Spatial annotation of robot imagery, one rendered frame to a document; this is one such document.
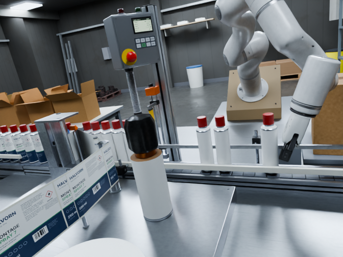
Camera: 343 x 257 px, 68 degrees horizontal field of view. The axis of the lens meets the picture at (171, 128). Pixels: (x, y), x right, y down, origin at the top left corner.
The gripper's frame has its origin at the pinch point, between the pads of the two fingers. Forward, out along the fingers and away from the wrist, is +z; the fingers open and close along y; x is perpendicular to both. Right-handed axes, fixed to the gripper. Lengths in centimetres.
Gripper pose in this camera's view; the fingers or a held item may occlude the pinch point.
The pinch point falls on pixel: (285, 154)
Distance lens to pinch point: 92.2
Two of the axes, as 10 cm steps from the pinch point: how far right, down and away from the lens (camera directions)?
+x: 9.1, 3.0, -2.8
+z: -1.6, 8.9, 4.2
